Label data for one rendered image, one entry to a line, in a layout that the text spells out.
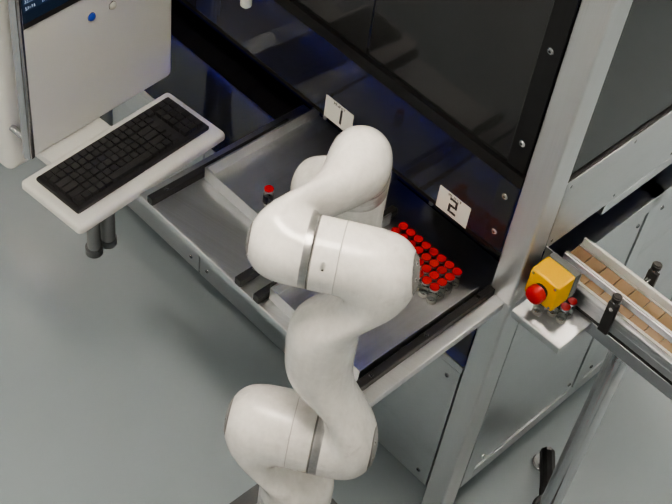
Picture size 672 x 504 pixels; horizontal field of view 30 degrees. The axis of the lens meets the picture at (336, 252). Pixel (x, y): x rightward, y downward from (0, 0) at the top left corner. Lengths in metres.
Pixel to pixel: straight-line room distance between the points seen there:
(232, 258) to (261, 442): 0.78
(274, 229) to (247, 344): 1.97
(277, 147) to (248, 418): 1.06
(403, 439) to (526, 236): 0.91
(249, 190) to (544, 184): 0.69
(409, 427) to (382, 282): 1.58
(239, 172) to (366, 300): 1.18
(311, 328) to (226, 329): 1.90
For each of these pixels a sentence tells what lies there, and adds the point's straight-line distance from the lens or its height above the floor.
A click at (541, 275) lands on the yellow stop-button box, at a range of 2.48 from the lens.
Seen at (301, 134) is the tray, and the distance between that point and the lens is 2.86.
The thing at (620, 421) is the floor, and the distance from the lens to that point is 3.63.
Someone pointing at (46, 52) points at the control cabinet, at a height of 1.08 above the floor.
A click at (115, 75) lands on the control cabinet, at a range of 2.94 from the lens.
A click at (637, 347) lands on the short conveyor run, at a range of 2.59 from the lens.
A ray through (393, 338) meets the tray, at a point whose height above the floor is 0.88.
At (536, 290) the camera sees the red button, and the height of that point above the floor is 1.01.
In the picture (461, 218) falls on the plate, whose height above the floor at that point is 1.01.
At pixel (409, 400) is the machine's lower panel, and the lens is 3.08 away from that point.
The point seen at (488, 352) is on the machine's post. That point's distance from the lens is 2.74.
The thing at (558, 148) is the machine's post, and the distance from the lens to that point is 2.29.
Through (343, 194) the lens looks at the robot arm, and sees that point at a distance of 1.65.
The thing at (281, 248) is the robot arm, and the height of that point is 1.65.
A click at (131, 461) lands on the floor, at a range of 3.34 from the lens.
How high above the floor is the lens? 2.84
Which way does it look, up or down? 48 degrees down
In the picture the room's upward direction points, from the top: 10 degrees clockwise
